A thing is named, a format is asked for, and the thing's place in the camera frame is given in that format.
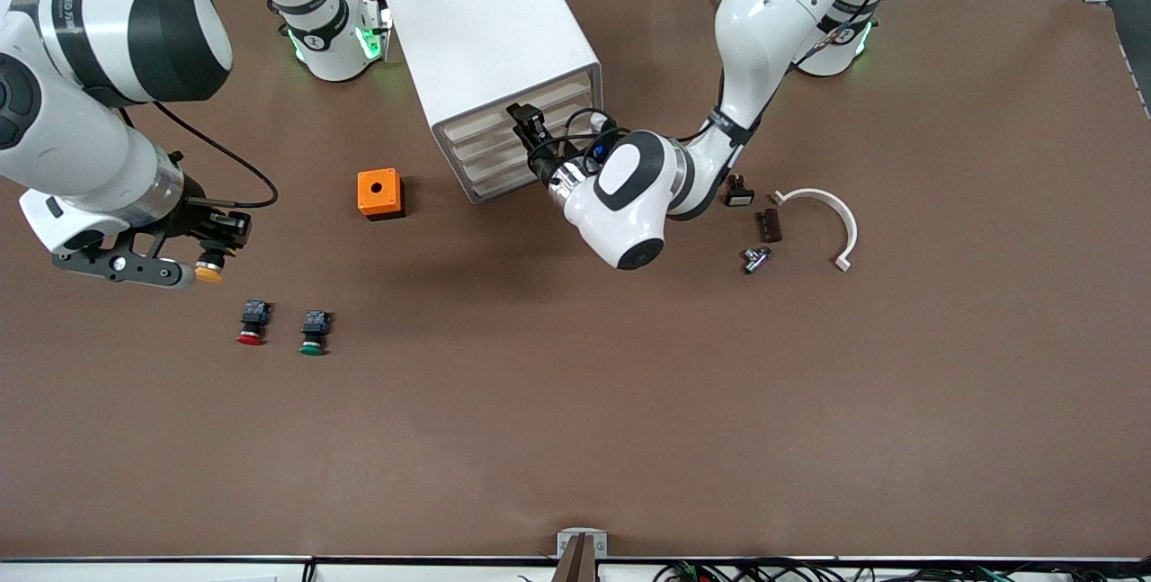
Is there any white cabinet drawer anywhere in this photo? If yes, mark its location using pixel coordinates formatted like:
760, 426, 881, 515
450, 94, 598, 166
442, 76, 595, 147
466, 132, 602, 201
459, 113, 600, 184

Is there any red mushroom push button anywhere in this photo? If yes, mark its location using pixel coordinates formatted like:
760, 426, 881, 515
236, 299, 273, 347

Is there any white drawer cabinet housing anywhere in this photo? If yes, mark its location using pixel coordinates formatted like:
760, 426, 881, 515
377, 0, 607, 205

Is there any green mushroom push button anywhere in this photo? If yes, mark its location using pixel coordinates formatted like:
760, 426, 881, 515
298, 309, 332, 357

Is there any white curved plastic arc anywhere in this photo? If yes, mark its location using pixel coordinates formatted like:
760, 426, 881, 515
772, 188, 860, 273

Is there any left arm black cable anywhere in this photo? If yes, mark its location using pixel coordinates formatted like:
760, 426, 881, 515
540, 108, 630, 171

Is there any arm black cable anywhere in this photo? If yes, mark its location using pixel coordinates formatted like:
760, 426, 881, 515
540, 108, 630, 171
148, 101, 280, 209

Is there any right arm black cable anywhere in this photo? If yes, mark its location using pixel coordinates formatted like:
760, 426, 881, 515
148, 101, 280, 209

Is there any orange button enclosure box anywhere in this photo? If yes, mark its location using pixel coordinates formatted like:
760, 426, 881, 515
357, 168, 406, 221

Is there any grey metal bracket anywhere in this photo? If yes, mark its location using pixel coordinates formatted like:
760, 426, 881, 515
557, 528, 609, 559

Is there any brown wooden post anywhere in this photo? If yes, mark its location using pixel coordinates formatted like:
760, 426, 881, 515
550, 535, 600, 582

